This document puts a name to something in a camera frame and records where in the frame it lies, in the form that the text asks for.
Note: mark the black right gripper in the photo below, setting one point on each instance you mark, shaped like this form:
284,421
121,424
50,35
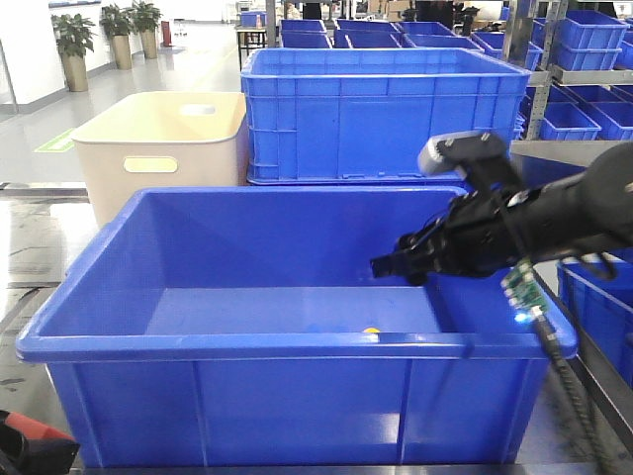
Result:
477,237

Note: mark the blue bin at right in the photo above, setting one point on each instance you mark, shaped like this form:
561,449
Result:
604,308

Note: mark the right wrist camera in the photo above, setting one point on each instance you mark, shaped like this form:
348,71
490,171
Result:
444,153

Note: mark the potted plant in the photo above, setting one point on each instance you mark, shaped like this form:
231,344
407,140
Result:
117,26
146,19
74,38

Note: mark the red cube block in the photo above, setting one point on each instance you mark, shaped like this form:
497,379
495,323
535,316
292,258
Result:
31,429

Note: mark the green circuit board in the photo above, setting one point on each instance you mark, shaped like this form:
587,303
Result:
524,294

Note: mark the large blue target bin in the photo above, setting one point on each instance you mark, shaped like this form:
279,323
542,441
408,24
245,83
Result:
224,327

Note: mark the potted plant right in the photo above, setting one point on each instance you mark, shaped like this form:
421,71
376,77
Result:
146,19

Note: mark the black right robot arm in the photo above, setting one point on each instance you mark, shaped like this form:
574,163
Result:
590,212

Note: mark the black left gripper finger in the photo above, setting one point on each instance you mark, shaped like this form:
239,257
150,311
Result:
41,456

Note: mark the potted plant left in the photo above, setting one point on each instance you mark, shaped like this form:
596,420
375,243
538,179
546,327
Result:
74,38

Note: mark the big blue crate behind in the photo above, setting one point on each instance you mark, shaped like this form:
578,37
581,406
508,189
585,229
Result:
354,115

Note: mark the potted plant middle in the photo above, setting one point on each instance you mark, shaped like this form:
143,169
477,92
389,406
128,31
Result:
117,26

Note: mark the beige plastic bin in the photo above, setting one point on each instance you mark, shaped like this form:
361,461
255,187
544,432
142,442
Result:
162,139

